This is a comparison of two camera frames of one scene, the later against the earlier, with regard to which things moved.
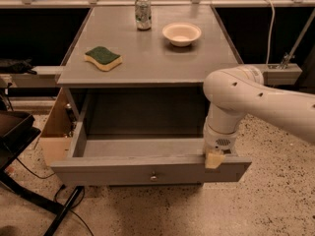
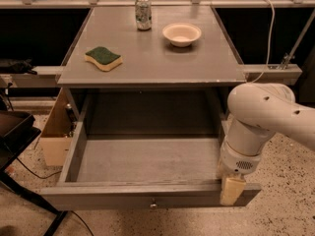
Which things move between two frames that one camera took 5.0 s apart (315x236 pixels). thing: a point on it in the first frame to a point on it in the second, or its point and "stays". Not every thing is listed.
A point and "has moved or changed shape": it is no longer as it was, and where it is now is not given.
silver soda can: (143, 13) stays
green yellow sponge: (103, 59) stays
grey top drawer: (142, 161) has moved or changed shape
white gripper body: (219, 141) to (236, 162)
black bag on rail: (19, 68) stays
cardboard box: (55, 140) stays
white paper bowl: (181, 33) stays
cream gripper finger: (214, 160) to (231, 190)
